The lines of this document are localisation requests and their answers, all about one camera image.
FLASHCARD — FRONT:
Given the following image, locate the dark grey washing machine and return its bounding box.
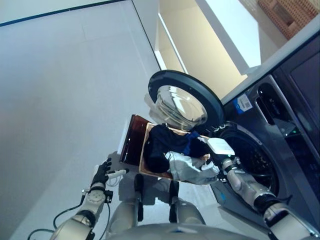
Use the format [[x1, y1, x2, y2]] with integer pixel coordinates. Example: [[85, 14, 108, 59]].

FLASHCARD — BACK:
[[207, 73, 320, 240]]

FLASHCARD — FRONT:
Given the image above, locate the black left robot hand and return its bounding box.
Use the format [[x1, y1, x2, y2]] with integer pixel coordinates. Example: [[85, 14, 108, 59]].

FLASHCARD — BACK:
[[89, 157, 130, 191]]

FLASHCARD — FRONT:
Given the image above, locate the silver robot torso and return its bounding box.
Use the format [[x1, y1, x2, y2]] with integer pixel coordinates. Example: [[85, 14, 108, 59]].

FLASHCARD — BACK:
[[117, 221, 274, 240]]

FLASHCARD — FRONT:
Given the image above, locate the silver robot leg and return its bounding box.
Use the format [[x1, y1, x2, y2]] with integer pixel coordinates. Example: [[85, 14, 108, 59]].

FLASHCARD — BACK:
[[106, 173, 146, 240], [168, 179, 207, 227]]

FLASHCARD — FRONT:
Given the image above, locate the white counter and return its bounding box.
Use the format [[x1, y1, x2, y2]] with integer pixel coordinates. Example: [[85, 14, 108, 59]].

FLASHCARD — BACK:
[[153, 0, 262, 85]]

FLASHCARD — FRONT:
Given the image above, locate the light grey garment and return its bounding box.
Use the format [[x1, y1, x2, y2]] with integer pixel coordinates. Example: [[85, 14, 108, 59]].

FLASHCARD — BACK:
[[164, 150, 221, 186]]

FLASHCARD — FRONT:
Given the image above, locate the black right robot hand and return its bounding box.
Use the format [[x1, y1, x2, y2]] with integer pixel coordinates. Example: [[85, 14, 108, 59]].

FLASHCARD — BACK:
[[200, 137, 236, 171]]

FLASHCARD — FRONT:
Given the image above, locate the blue barcode sticker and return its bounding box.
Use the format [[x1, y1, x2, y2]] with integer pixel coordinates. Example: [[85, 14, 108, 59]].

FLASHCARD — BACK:
[[233, 94, 254, 115]]

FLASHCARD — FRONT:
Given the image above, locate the silver right robot leg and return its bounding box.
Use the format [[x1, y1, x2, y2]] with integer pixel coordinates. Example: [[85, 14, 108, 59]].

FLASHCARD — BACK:
[[168, 179, 207, 227]]

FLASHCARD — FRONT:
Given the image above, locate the brown wicker laundry tray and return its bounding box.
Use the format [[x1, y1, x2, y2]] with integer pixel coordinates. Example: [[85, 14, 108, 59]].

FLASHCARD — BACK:
[[138, 122, 216, 186]]

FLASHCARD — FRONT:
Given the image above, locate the silver left robot leg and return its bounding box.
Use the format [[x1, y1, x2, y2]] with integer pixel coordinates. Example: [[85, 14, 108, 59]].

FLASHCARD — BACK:
[[106, 173, 146, 240]]

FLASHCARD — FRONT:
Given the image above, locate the navy blue garment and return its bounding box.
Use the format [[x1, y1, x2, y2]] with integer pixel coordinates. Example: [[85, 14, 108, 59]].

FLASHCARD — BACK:
[[183, 131, 211, 159]]

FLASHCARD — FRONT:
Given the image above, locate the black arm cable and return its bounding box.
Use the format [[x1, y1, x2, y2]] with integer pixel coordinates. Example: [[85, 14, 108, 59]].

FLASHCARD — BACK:
[[26, 191, 112, 240]]

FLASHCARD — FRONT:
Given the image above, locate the dark grey dryer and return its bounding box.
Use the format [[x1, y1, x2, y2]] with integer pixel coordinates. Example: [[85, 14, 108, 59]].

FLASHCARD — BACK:
[[271, 32, 320, 141]]

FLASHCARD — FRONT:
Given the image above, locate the dark brown stand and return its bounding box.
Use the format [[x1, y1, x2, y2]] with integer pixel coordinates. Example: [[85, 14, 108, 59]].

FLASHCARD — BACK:
[[119, 114, 151, 168]]

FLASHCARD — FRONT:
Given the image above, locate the black garment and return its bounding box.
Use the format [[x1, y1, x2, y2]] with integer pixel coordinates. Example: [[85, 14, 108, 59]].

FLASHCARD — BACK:
[[144, 124, 194, 174]]

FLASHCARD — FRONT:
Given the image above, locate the round washing machine door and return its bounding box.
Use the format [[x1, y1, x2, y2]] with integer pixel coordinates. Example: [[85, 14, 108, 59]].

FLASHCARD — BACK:
[[147, 70, 225, 133]]

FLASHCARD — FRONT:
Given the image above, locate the brown wicker basket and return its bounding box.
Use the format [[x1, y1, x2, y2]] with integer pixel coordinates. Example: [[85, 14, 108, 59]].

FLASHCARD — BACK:
[[257, 0, 319, 40]]

